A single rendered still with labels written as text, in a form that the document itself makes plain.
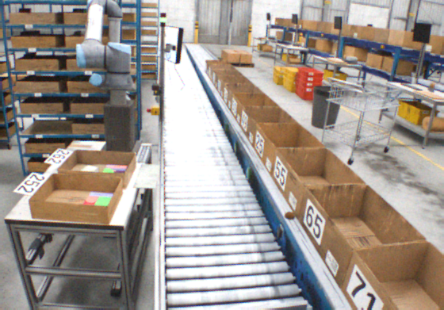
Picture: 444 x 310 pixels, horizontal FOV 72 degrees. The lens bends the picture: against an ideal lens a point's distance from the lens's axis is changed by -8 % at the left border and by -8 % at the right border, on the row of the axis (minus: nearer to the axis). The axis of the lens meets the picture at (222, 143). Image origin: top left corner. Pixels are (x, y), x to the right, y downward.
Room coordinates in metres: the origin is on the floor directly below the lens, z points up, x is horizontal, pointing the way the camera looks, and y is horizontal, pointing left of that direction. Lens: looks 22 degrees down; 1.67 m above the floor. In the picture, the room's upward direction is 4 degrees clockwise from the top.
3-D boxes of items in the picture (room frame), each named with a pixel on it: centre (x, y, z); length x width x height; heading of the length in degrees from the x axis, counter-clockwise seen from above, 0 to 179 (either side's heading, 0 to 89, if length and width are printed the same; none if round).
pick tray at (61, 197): (1.35, 0.69, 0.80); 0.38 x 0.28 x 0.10; 94
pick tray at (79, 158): (1.67, 0.70, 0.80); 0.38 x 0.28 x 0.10; 93
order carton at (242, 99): (2.56, -0.23, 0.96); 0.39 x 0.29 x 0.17; 11
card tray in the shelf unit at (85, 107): (3.01, 1.25, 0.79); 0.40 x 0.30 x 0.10; 102
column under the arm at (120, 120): (2.10, 0.70, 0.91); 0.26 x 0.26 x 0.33; 5
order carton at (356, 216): (1.01, -0.53, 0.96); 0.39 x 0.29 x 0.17; 11
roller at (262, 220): (1.33, 0.00, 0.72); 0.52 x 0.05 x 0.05; 101
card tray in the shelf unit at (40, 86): (2.91, 1.72, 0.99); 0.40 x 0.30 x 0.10; 99
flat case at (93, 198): (1.36, 0.60, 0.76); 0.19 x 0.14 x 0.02; 2
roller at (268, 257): (1.07, -0.05, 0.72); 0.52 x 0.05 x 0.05; 101
